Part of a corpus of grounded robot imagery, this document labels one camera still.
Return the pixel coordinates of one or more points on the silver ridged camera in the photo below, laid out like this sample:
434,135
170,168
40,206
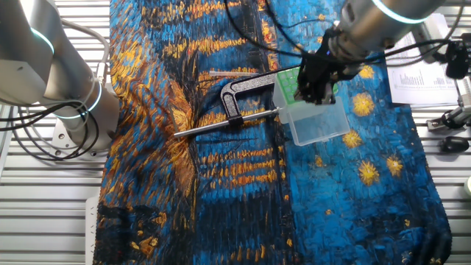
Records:
465,94

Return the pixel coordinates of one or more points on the metal bracket with black knob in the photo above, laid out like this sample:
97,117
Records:
450,119

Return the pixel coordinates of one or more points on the white wrist device bracket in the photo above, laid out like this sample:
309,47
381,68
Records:
428,35

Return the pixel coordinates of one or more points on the translucent large pipette tip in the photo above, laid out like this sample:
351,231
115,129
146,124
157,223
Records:
235,73

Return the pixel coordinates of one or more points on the black computer mouse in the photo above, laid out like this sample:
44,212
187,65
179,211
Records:
454,144

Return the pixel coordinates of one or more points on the clear box with green rack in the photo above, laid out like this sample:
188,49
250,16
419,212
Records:
312,121

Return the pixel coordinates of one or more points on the starry night painting cloth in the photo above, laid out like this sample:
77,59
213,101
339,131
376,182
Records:
239,191

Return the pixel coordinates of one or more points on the black C-clamp with steel screw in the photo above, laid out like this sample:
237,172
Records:
230,101

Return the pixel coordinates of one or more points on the printed white paper sheet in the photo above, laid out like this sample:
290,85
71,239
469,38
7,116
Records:
419,81

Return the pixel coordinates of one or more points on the black wrist-mounted device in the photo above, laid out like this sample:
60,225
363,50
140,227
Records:
457,60

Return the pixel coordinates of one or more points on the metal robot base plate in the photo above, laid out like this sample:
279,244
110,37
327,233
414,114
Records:
59,141

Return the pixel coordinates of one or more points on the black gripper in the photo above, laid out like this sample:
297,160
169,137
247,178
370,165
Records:
318,70

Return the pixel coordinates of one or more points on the pale round object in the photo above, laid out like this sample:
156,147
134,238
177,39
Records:
468,186

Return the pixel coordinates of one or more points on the white perforated plate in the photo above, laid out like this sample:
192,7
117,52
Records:
91,232

